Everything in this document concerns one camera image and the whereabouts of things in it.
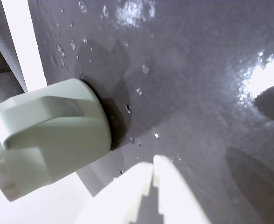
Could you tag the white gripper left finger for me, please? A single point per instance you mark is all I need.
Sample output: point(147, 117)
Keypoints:
point(118, 193)

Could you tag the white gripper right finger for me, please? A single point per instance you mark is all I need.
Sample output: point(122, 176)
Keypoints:
point(174, 193)

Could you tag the pale green metal cup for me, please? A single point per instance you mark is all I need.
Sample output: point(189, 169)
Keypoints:
point(57, 140)

